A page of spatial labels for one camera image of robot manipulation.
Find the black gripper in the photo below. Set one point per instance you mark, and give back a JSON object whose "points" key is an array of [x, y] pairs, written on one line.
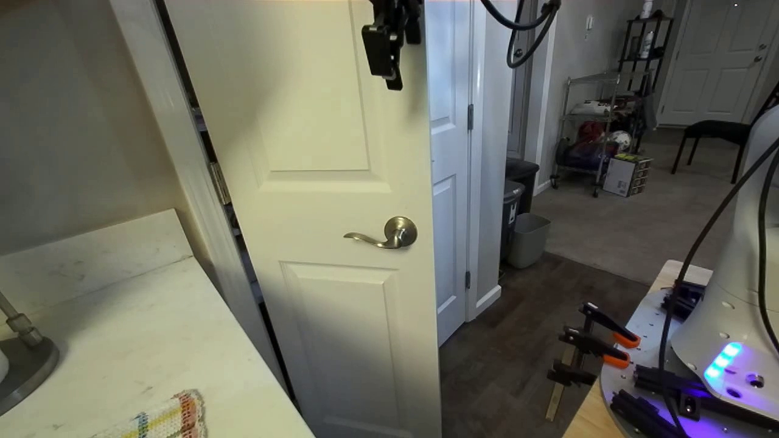
{"points": [[388, 11]]}

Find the white panel door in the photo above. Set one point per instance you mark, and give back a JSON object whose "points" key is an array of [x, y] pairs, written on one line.
{"points": [[308, 123], [450, 244]]}

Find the metal door hinge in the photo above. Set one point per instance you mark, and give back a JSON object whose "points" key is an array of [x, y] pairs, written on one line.
{"points": [[219, 184], [471, 118], [467, 280]]}

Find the white door jamb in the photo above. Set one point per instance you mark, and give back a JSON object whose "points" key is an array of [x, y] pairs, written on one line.
{"points": [[179, 137], [490, 162]]}

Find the satin nickel door lever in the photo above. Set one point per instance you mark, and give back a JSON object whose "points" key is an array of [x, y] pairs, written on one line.
{"points": [[399, 231]]}

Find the white room door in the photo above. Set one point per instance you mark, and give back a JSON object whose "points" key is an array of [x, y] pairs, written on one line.
{"points": [[713, 57]]}

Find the black trash can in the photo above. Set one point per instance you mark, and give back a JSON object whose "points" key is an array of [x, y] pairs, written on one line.
{"points": [[523, 170]]}

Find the red bag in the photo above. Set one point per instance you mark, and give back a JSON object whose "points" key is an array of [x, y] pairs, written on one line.
{"points": [[597, 134]]}

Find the grey plastic bin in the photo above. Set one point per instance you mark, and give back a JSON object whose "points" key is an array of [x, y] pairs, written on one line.
{"points": [[530, 241]]}

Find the white ball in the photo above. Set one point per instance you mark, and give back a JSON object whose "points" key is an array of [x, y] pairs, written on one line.
{"points": [[622, 140]]}

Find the white cardboard box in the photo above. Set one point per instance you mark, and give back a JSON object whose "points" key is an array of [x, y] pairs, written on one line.
{"points": [[622, 175]]}

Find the black shelf rack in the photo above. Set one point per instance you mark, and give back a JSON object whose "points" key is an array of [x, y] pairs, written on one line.
{"points": [[670, 57]]}

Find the black chair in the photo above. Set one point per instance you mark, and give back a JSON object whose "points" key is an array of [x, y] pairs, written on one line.
{"points": [[718, 126]]}

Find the black orange bar clamp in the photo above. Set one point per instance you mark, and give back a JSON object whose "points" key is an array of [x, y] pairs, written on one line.
{"points": [[600, 317], [588, 342]]}

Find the grey metal mounting plate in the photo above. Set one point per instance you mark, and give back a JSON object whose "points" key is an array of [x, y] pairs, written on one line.
{"points": [[647, 326]]}

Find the white vanity countertop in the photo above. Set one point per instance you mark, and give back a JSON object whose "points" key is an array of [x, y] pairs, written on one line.
{"points": [[137, 325]]}

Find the white striped towel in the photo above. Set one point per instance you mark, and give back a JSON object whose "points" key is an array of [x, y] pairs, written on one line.
{"points": [[182, 413]]}

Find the short black mounting bracket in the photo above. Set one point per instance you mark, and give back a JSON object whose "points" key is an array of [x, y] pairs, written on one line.
{"points": [[683, 302]]}

